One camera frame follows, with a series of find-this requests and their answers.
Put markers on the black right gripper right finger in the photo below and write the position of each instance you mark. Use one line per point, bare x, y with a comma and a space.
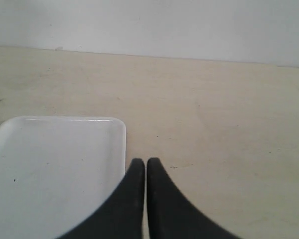
171, 215

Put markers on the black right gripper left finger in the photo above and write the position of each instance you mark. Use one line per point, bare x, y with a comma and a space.
121, 215

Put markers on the white rectangular tray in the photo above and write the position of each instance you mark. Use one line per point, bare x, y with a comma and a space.
56, 171

